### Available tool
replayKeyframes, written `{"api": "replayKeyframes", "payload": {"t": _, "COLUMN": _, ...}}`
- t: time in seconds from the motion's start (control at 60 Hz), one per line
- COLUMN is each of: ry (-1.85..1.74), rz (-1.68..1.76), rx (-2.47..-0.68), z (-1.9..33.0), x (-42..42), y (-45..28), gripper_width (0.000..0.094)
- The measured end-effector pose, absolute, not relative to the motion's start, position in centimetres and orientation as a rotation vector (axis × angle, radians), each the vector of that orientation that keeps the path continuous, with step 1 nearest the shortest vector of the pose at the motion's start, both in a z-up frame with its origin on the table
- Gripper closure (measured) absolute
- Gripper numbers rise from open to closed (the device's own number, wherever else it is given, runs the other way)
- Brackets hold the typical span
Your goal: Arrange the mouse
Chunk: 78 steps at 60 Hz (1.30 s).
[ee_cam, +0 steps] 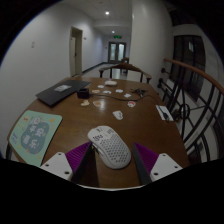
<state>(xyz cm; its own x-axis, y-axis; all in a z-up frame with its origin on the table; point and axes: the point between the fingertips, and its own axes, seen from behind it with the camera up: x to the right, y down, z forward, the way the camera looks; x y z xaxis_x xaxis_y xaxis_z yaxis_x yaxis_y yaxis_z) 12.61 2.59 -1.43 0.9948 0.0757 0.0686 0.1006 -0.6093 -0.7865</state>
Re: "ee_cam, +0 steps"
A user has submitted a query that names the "side door with frame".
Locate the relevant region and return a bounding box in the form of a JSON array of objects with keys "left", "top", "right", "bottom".
[{"left": 69, "top": 26, "right": 84, "bottom": 78}]

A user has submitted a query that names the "white perforated computer mouse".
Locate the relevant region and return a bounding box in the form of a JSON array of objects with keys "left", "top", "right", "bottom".
[{"left": 87, "top": 125, "right": 133, "bottom": 170}]

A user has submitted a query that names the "glazed double door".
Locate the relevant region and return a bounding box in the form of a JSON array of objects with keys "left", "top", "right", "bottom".
[{"left": 107, "top": 41, "right": 127, "bottom": 64}]

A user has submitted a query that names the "black cable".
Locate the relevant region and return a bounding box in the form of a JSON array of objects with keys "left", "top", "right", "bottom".
[{"left": 89, "top": 87, "right": 171, "bottom": 123}]

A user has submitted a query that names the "small black box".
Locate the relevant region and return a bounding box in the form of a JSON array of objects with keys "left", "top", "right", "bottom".
[{"left": 77, "top": 88, "right": 90, "bottom": 100}]

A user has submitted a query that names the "black railing with wooden handrail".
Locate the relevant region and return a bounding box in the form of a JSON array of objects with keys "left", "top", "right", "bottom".
[{"left": 156, "top": 57, "right": 224, "bottom": 164}]

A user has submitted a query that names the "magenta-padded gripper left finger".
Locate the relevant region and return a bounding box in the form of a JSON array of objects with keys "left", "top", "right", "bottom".
[{"left": 39, "top": 141, "right": 96, "bottom": 185}]

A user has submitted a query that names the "wooden armchair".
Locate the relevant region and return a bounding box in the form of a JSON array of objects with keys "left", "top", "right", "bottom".
[{"left": 98, "top": 62, "right": 153, "bottom": 84}]

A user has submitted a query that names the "closed black laptop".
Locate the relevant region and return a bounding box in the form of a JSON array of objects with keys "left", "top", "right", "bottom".
[{"left": 35, "top": 79, "right": 92, "bottom": 108}]

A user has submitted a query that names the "mint green printed mouse pad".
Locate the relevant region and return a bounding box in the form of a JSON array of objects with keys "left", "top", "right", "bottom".
[{"left": 8, "top": 110, "right": 64, "bottom": 167}]

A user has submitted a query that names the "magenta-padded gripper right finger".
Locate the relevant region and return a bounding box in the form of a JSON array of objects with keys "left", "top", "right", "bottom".
[{"left": 132, "top": 142, "right": 184, "bottom": 186}]

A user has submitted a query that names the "dark window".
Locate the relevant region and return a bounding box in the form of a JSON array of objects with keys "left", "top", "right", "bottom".
[{"left": 169, "top": 34, "right": 206, "bottom": 101}]

